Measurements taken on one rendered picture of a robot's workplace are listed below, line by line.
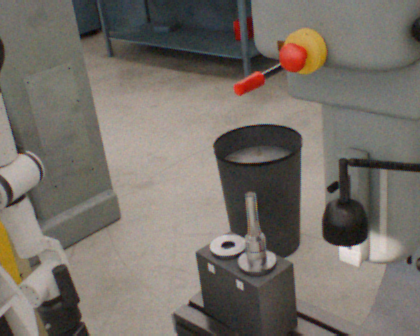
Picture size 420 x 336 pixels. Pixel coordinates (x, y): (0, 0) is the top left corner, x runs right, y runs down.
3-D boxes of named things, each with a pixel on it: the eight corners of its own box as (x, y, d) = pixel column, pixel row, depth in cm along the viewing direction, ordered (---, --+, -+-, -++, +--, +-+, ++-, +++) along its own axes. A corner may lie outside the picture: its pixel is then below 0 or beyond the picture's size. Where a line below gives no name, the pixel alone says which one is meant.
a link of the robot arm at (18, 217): (0, 255, 138) (-37, 176, 131) (31, 230, 146) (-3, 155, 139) (35, 255, 132) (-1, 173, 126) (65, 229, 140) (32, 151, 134)
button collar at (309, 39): (320, 77, 85) (318, 33, 82) (284, 71, 89) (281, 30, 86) (328, 72, 86) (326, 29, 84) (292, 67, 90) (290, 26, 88)
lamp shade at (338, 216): (316, 243, 99) (315, 209, 97) (328, 219, 105) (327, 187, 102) (363, 250, 97) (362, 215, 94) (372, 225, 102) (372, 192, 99)
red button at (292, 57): (300, 76, 84) (299, 47, 82) (276, 72, 86) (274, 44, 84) (314, 68, 86) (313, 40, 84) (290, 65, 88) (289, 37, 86)
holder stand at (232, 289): (264, 352, 148) (257, 283, 139) (203, 311, 163) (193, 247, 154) (298, 325, 154) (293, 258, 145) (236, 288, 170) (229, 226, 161)
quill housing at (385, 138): (414, 286, 109) (420, 115, 94) (313, 249, 122) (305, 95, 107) (461, 234, 121) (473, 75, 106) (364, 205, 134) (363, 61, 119)
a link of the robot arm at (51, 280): (26, 324, 144) (8, 283, 140) (55, 296, 153) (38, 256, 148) (65, 327, 139) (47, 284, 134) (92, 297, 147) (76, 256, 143)
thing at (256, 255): (271, 258, 146) (269, 238, 144) (258, 268, 143) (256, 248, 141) (255, 251, 149) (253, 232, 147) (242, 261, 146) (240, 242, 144)
